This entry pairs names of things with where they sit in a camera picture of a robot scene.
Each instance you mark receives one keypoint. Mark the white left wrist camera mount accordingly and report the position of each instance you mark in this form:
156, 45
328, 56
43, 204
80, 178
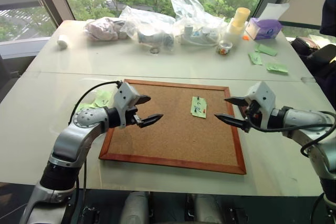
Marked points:
125, 95

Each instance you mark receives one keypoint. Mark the clear bag with power strip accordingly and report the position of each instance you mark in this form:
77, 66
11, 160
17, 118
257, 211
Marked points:
189, 9

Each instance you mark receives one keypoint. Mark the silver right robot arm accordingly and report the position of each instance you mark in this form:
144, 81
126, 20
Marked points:
309, 123

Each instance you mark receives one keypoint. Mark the clear bag with grey item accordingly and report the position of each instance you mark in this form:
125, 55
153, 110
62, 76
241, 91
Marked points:
147, 22

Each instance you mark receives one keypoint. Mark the person in dark clothes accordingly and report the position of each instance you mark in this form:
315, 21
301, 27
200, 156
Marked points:
329, 11

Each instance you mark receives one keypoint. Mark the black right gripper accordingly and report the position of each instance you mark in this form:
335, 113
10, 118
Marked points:
254, 112

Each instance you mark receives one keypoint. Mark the wood framed cork board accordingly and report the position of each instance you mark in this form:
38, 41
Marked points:
170, 134

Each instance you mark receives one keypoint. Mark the small orange object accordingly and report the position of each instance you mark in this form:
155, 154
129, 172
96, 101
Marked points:
245, 37

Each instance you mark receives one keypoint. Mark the bagged pink cloth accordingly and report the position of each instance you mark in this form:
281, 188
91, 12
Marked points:
102, 30

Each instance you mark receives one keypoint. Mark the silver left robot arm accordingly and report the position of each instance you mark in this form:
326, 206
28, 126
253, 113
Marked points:
78, 129

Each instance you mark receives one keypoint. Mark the loose green paper notes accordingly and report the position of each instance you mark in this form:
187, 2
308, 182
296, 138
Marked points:
101, 99

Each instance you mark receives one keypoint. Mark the white power strip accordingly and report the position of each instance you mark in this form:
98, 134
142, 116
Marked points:
197, 36

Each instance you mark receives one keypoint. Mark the grey rounded robot leg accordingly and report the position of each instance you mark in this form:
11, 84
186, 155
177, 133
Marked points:
136, 208
208, 209

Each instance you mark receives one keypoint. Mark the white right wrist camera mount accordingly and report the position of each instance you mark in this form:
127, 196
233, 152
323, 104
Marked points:
265, 95

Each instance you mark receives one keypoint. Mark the pale yellow plastic cup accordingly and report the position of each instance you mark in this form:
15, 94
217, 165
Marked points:
241, 16

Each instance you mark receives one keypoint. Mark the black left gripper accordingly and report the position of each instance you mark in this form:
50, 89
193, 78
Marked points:
130, 117

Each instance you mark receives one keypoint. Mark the green sticky note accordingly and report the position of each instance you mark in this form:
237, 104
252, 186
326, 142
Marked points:
198, 103

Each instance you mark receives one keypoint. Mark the small cup of pushpins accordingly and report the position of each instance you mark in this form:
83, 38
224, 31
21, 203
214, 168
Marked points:
224, 48

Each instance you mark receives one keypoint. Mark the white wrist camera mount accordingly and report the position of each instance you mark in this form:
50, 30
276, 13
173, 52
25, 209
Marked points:
125, 95
265, 95

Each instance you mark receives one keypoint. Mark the white plastic cup stack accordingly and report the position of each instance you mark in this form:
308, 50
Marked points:
233, 33

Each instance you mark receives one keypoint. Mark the purple tissue pack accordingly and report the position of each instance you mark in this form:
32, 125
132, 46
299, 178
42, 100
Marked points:
265, 28

